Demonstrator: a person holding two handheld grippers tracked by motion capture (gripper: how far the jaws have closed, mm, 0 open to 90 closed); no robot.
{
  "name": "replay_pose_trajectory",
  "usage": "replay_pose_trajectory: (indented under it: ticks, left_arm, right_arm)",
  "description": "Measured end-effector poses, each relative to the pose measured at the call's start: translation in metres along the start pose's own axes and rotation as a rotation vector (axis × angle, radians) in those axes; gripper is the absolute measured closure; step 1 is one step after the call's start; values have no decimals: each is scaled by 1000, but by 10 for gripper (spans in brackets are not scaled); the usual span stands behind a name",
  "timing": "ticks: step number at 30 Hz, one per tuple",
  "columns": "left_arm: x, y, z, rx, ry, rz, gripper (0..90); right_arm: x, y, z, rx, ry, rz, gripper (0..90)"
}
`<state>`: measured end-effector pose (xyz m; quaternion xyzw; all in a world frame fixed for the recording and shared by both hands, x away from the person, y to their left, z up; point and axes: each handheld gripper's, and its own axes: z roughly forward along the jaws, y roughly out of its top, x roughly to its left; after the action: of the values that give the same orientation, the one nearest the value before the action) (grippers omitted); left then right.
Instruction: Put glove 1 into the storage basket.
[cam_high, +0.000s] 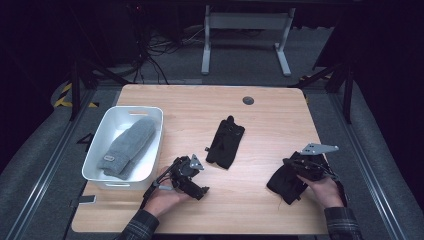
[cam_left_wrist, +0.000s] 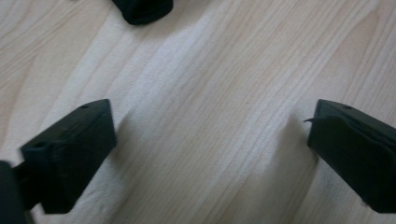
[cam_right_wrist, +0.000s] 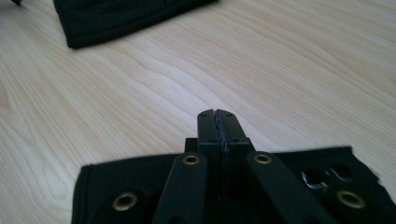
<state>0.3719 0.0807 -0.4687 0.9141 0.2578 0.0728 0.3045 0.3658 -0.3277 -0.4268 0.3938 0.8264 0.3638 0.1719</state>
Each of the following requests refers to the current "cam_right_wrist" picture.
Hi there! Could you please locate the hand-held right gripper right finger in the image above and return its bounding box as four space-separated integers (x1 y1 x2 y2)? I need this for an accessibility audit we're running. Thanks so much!
217 108 254 198

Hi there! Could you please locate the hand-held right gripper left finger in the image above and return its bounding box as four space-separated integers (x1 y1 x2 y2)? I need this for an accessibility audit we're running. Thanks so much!
185 108 224 198

